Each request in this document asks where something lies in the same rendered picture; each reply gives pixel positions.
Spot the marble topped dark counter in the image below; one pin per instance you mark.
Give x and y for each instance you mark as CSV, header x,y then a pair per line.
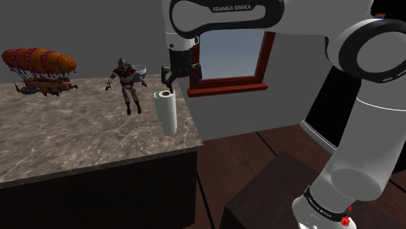
x,y
95,196

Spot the white paper towel roll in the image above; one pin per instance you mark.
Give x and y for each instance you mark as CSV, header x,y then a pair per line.
x,y
168,114

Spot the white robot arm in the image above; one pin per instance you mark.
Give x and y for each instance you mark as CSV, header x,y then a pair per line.
x,y
364,133

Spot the orange airship toy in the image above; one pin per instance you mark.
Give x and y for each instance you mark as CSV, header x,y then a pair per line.
x,y
38,63

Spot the red grey armoured figure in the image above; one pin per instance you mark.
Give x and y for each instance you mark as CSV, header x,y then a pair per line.
x,y
127,79

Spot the dark brown robot stand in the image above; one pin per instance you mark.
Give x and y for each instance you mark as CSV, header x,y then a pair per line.
x,y
269,196

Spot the red framed window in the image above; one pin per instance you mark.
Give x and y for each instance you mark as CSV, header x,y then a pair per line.
x,y
231,54

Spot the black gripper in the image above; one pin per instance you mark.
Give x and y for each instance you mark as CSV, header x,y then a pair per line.
x,y
180,63

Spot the white and blue bowl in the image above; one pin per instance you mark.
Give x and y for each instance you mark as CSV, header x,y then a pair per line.
x,y
141,73

